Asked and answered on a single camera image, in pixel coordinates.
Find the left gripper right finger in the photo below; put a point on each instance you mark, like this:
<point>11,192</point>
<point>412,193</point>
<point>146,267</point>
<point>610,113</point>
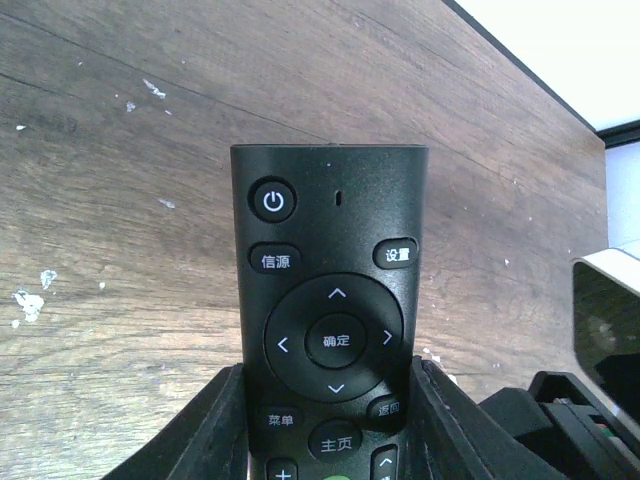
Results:
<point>451,437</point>

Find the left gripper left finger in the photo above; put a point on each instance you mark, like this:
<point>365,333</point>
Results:
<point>207,439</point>

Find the black remote control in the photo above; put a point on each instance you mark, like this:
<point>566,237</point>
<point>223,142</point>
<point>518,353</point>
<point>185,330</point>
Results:
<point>328,248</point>

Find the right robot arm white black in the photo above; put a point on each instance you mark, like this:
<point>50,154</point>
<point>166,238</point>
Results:
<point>587,431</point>

